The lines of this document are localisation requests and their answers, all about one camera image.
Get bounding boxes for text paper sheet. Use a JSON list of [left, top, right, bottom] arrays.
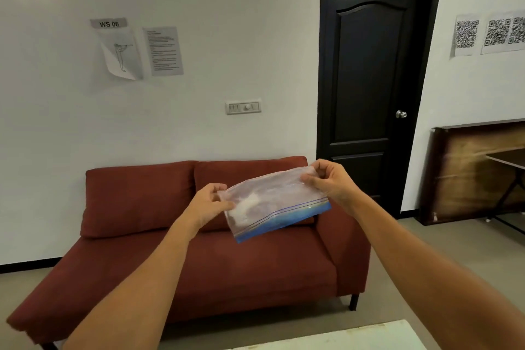
[[142, 26, 184, 77]]

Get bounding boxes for person's right forearm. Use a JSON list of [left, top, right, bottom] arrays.
[[348, 194, 525, 350]]

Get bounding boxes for grey wall label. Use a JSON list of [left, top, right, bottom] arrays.
[[90, 17, 129, 30]]

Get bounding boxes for person's left forearm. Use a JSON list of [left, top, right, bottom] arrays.
[[61, 214, 206, 350]]

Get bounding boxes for wide code paper sheet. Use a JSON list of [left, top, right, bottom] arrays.
[[480, 9, 525, 55]]

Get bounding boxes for brown wooden board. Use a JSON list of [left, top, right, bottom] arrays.
[[418, 118, 525, 226]]

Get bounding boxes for red fabric sofa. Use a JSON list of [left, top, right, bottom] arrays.
[[6, 155, 372, 350]]

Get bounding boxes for red sofa back cushion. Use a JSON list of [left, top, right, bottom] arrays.
[[80, 160, 199, 239], [193, 155, 317, 234]]

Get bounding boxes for white wall switch panel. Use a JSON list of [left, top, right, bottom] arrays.
[[225, 98, 263, 116]]

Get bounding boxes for curled drawing paper sheet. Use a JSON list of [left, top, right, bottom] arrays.
[[96, 27, 144, 81]]

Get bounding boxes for person's right hand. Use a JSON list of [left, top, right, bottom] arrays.
[[300, 159, 361, 215]]

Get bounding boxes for clear zip bag blue seal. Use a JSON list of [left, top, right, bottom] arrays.
[[217, 166, 332, 244]]

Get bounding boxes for small code paper sheet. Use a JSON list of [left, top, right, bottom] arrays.
[[453, 14, 481, 57]]

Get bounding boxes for person's left hand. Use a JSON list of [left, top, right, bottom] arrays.
[[186, 183, 235, 230]]

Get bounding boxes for folding table black legs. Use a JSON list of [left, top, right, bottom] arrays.
[[485, 148, 525, 236]]

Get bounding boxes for black door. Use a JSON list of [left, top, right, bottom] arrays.
[[316, 0, 446, 219]]

